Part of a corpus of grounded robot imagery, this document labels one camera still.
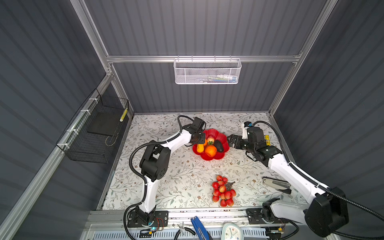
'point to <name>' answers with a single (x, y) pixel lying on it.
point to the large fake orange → (211, 150)
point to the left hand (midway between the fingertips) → (202, 138)
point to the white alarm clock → (231, 231)
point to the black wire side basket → (89, 135)
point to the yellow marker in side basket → (124, 115)
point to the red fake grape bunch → (222, 191)
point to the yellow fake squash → (200, 148)
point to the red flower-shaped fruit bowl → (217, 136)
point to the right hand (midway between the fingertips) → (235, 139)
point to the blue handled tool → (204, 234)
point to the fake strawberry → (210, 140)
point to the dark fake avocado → (219, 146)
